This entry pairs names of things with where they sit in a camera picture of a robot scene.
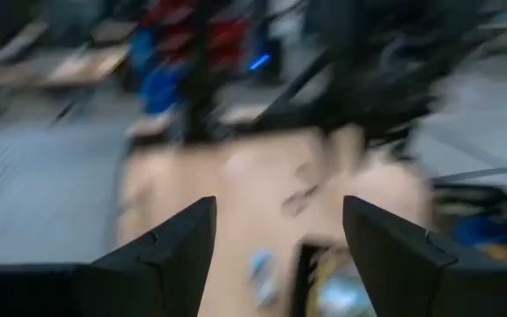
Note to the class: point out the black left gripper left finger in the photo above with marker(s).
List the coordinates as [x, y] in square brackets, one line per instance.
[165, 273]

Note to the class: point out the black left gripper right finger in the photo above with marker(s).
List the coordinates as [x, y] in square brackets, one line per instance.
[398, 273]

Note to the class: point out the green blue card pack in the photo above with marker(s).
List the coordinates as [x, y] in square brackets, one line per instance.
[337, 295]

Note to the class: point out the small blue white tube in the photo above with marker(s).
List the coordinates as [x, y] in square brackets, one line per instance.
[260, 268]

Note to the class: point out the black mesh plastic tray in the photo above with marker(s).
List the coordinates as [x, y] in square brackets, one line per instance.
[302, 282]

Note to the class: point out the grey perforated metal shelf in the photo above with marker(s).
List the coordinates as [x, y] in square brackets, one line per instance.
[38, 189]

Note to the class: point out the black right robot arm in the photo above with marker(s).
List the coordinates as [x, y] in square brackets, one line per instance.
[368, 66]

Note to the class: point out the blue plastic bin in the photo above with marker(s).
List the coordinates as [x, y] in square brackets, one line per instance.
[473, 229]

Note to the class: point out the wooden background table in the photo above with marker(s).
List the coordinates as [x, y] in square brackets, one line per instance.
[86, 66]

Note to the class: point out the red storage rack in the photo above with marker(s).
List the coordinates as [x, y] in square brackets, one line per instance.
[227, 39]

